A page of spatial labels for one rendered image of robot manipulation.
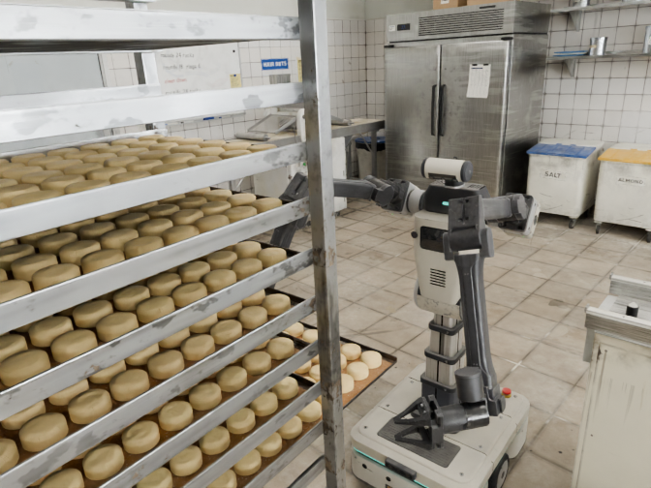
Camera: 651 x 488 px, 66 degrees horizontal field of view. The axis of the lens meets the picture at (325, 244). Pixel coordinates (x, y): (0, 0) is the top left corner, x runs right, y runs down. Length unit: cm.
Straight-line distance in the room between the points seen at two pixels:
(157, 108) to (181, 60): 465
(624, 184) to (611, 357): 348
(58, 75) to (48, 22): 425
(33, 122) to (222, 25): 26
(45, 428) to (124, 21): 47
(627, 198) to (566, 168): 58
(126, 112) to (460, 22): 489
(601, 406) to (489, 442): 48
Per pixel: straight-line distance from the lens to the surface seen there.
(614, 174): 511
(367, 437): 209
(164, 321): 68
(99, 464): 78
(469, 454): 205
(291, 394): 98
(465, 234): 121
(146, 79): 112
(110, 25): 61
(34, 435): 71
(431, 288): 185
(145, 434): 80
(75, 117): 59
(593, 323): 171
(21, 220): 57
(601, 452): 193
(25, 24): 57
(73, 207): 59
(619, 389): 178
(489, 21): 521
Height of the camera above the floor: 163
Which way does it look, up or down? 20 degrees down
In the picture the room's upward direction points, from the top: 3 degrees counter-clockwise
